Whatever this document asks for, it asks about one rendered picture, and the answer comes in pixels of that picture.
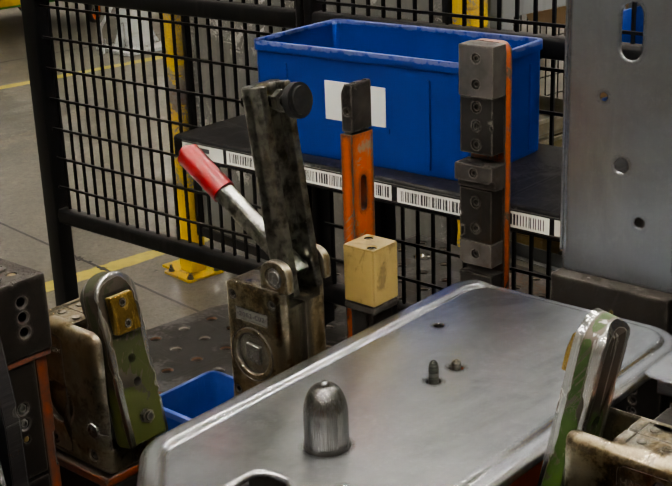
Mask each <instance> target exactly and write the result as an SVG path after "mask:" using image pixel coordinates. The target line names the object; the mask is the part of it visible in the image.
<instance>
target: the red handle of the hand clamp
mask: <svg viewBox="0 0 672 486"><path fill-rule="evenodd" d="M178 162H179V163H180V165H181V166H182V167H183V168H184V169H185V170H186V171H187V172H188V173H189V174H190V175H191V176H192V177H193V178H194V180H195V181H196V182H197V183H198V184H199V185H200V186H201V187H202V188H203V189H204V190H205V191H206V192H207V193H208V195H209V196H210V197H211V198H212V199H213V200H214V201H216V202H218V203H219V204H220V205H221V206H222V207H223V208H224V209H225V210H226V211H227V212H228V213H229V214H230V215H231V216H232V217H233V219H234V220H235V221H236V222H237V223H238V224H239V225H240V226H241V227H242V228H243V229H244V230H245V231H246V232H247V234H248V235H249V236H250V237H251V238H252V239H253V240H254V241H255V242H256V243H257V244H258V245H259V246H260V247H261V248H262V250H263V251H264V252H265V253H266V254H267V255H268V256H269V253H268V247H267V241H266V235H265V229H264V223H263V217H262V216H261V215H260V214H259V213H258V212H257V211H256V210H255V208H254V207H253V206H252V205H251V204H250V203H249V202H248V201H247V200H246V199H245V198H244V197H243V196H242V195H241V194H240V193H239V192H238V191H237V189H236V188H235V187H234V184H233V182H232V181H231V180H230V179H229V178H228V177H227V176H226V175H225V174H224V173H223V172H222V171H221V170H220V169H219V168H218V167H217V166H216V165H215V163H214V162H213V161H212V160H211V159H210V158H209V157H208V156H207V155H206V154H205V153H204V152H203V151H202V150H201V149H200V148H199V147H198V146H197V145H196V144H191V145H185V146H183V147H182V148H181V149H180V150H179V156H178ZM293 255H294V261H295V267H296V273H297V279H301V278H303V277H304V275H305V274H306V272H307V270H308V268H309V266H308V263H307V261H306V260H304V259H302V258H301V256H300V255H299V254H298V253H297V252H296V251H295V250H294V249H293Z"/></svg>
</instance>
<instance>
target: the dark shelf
mask: <svg viewBox="0 0 672 486"><path fill-rule="evenodd" d="M191 144H196V145H197V146H198V147H199V148H200V149H201V150H202V151H203V152H204V153H205V154H206V155H207V156H208V157H209V158H210V159H211V160H212V161H213V162H214V163H215V165H216V166H220V167H225V168H229V169H234V170H239V171H244V172H249V173H254V174H255V170H254V164H253V158H252V152H251V146H250V140H249V134H248V128H247V122H246V116H245V114H243V115H240V116H236V117H233V118H230V119H226V120H223V121H219V122H216V123H212V124H209V125H206V126H202V127H199V128H195V129H192V130H189V131H185V132H182V133H178V134H176V135H174V147H175V155H176V156H177V157H178V156H179V150H180V149H181V148H182V147H183V146H185V145H191ZM302 158H303V164H304V170H305V177H306V183H307V185H308V186H312V187H316V188H320V189H325V190H329V191H333V192H338V193H342V174H341V160H338V159H332V158H327V157H321V156H316V155H310V154H305V153H302ZM615 168H616V170H617V171H618V172H620V173H625V172H626V171H627V170H628V163H627V161H626V160H625V159H622V158H619V159H617V160H616V161H615ZM561 173H562V147H558V146H552V145H546V144H540V143H538V150H537V151H535V152H533V153H531V154H529V155H527V156H525V157H522V158H520V159H518V160H516V161H514V162H512V163H511V197H510V231H513V232H517V233H522V234H526V235H531V236H535V237H540V238H544V239H549V240H553V241H558V242H560V212H561ZM460 186H461V185H458V181H455V180H449V179H444V178H438V177H432V176H427V175H421V174H416V173H410V172H405V171H399V170H394V169H388V168H382V167H377V166H374V199H375V201H378V202H382V203H387V204H391V205H396V206H400V207H405V208H409V209H414V210H418V211H423V212H427V213H432V214H436V215H441V216H445V217H450V218H454V219H459V220H460V213H461V211H460Z"/></svg>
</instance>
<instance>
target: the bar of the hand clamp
mask: <svg viewBox="0 0 672 486"><path fill-rule="evenodd" d="M241 92H242V98H241V101H240V103H241V106H242V107H243V108H244V110H245V116H246V122H247V128H248V134H249V140H250V146H251V152H252V158H253V164H254V170H255V176H256V182H257V187H258V193H259V199H260V205H261V211H262V217H263V223H264V229H265V235H266V241H267V247H268V253H269V259H270V260H271V259H278V260H281V261H284V262H285V263H286V264H287V265H288V266H289V267H290V269H291V271H292V274H293V284H294V293H292V294H290V295H289V297H296V296H299V295H300V292H299V285H302V286H312V287H318V286H320V285H322V278H321V271H320V265H319V259H318V252H317V246H316V240H315V233H314V227H313V221H312V215H311V208H310V202H309V196H308V189H307V183H306V177H305V170H304V164H303V158H302V152H301V145H300V139H299V133H298V126H297V120H296V119H301V118H305V117H306V116H307V115H308V114H309V113H310V111H311V109H312V105H313V96H312V92H311V90H310V88H309V87H308V85H307V84H305V83H304V82H290V80H280V79H271V80H267V81H263V82H259V83H256V84H252V85H248V86H245V87H242V89H241ZM291 242H292V243H291ZM292 248H293V249H294V250H295V251H296V252H297V253H298V254H299V255H300V256H301V258H302V259H304V260H306V261H307V263H308V266H309V268H308V270H307V272H306V274H305V275H304V277H303V278H301V279H297V273H296V267H295V261H294V255H293V249H292ZM298 284H299V285H298Z"/></svg>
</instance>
